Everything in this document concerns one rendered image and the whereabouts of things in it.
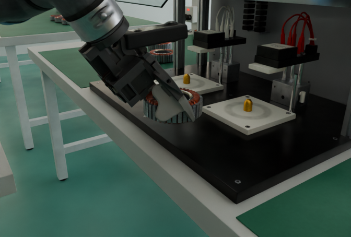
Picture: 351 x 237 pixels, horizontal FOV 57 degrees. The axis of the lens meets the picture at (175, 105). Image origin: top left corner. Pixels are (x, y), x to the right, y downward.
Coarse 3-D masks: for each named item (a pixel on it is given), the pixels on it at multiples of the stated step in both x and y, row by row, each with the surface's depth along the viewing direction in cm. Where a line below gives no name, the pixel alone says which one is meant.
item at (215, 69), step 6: (216, 60) 100; (228, 60) 100; (216, 66) 98; (228, 66) 94; (234, 66) 95; (216, 72) 99; (228, 72) 95; (234, 72) 96; (216, 78) 99; (222, 78) 97; (228, 78) 96; (234, 78) 97
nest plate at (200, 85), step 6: (174, 78) 96; (180, 78) 96; (192, 78) 96; (198, 78) 96; (204, 78) 96; (156, 84) 92; (180, 84) 91; (186, 84) 91; (192, 84) 91; (198, 84) 91; (204, 84) 91; (210, 84) 91; (216, 84) 91; (198, 90) 86; (204, 90) 87; (210, 90) 88; (216, 90) 89
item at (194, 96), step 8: (184, 88) 64; (152, 96) 60; (192, 96) 61; (200, 96) 61; (144, 104) 59; (152, 104) 57; (192, 104) 57; (200, 104) 58; (144, 112) 60; (152, 112) 57; (200, 112) 59; (168, 120) 56; (176, 120) 56; (184, 120) 56
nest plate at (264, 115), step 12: (204, 108) 74; (216, 108) 74; (228, 108) 74; (240, 108) 74; (252, 108) 74; (264, 108) 74; (276, 108) 74; (228, 120) 68; (240, 120) 68; (252, 120) 68; (264, 120) 68; (276, 120) 68; (288, 120) 70; (252, 132) 65
